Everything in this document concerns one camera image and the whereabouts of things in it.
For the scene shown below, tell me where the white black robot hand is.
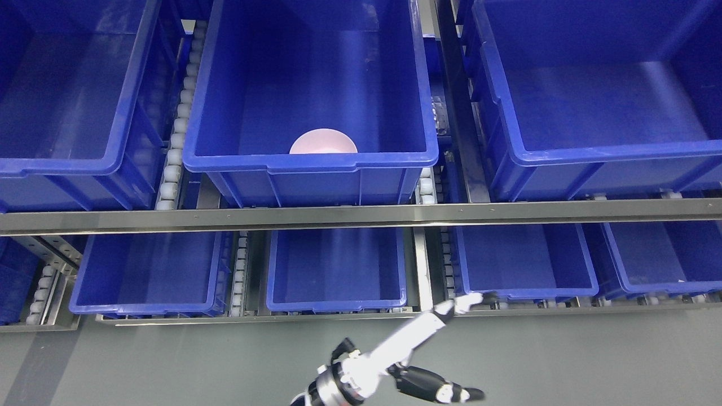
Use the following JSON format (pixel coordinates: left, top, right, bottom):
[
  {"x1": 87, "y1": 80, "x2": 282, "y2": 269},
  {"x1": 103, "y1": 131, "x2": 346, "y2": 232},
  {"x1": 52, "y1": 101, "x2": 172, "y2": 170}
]
[{"x1": 336, "y1": 293, "x2": 486, "y2": 404}]

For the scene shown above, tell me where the pink bowl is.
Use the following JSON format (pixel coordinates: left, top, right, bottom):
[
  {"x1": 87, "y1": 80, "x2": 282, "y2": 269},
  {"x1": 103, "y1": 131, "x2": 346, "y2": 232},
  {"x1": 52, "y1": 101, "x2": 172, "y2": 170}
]
[{"x1": 289, "y1": 128, "x2": 358, "y2": 155}]

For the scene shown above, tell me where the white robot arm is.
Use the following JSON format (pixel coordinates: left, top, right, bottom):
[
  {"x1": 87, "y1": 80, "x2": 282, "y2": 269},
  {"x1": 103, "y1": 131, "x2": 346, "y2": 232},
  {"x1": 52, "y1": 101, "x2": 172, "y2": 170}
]
[{"x1": 290, "y1": 337, "x2": 364, "y2": 405}]

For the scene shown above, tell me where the blue bin lower middle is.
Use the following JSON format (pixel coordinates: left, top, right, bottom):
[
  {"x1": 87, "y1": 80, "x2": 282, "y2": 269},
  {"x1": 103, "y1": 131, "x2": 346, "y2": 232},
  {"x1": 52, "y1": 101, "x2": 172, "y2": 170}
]
[{"x1": 266, "y1": 228, "x2": 407, "y2": 314}]

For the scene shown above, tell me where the blue bin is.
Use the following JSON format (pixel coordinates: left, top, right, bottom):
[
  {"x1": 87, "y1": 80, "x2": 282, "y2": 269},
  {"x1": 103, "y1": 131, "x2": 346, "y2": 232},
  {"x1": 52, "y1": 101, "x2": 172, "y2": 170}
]
[
  {"x1": 1, "y1": 1, "x2": 185, "y2": 213},
  {"x1": 182, "y1": 1, "x2": 439, "y2": 208},
  {"x1": 457, "y1": 1, "x2": 721, "y2": 201},
  {"x1": 449, "y1": 223, "x2": 599, "y2": 302},
  {"x1": 69, "y1": 232, "x2": 234, "y2": 319},
  {"x1": 582, "y1": 220, "x2": 721, "y2": 300},
  {"x1": 266, "y1": 228, "x2": 407, "y2": 314}
]

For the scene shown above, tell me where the blue bin upper middle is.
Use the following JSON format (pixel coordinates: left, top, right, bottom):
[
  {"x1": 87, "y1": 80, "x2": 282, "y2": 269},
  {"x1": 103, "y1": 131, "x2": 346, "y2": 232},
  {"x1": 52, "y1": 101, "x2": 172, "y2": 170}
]
[{"x1": 182, "y1": 1, "x2": 439, "y2": 208}]

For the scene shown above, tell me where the blue bin lower left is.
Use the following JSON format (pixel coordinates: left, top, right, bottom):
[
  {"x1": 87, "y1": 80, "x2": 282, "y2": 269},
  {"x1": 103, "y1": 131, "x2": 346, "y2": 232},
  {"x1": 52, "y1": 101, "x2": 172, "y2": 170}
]
[{"x1": 69, "y1": 232, "x2": 234, "y2": 319}]

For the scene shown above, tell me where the blue bin lower far right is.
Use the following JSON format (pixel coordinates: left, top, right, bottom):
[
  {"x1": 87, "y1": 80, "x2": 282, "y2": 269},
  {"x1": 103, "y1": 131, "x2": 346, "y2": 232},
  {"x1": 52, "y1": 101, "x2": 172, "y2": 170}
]
[{"x1": 582, "y1": 220, "x2": 721, "y2": 300}]

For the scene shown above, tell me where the blue bin lower left corner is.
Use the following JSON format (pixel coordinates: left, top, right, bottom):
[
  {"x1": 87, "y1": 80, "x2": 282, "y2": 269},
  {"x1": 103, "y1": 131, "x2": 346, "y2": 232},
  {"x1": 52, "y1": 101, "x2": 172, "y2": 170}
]
[{"x1": 1, "y1": 237, "x2": 39, "y2": 326}]

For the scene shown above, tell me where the blue bin upper right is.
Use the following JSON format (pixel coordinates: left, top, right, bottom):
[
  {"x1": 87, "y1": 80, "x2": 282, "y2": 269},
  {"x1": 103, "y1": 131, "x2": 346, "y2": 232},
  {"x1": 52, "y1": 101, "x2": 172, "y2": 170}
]
[{"x1": 457, "y1": 1, "x2": 721, "y2": 201}]

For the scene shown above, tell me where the blue bin upper left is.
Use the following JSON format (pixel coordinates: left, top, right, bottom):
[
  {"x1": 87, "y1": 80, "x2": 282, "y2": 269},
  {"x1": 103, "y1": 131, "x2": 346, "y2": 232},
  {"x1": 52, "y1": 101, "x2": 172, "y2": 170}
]
[{"x1": 1, "y1": 1, "x2": 185, "y2": 213}]

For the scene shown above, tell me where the steel shelf rail upper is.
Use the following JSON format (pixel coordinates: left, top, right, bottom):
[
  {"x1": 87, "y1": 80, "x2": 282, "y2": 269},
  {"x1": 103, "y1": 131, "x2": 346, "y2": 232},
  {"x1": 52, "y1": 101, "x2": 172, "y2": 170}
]
[{"x1": 1, "y1": 198, "x2": 721, "y2": 236}]

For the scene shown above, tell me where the steel shelf rail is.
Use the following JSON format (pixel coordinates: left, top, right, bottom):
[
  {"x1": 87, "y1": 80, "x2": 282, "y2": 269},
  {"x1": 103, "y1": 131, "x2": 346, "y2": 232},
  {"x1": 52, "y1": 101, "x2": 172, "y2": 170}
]
[
  {"x1": 2, "y1": 294, "x2": 720, "y2": 333},
  {"x1": 1, "y1": 198, "x2": 721, "y2": 236}
]

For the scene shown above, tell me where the steel shelf rail lower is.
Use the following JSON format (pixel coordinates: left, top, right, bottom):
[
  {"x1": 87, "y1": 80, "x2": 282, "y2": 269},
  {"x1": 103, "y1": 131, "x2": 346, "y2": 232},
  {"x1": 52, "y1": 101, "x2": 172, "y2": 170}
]
[{"x1": 2, "y1": 294, "x2": 720, "y2": 333}]

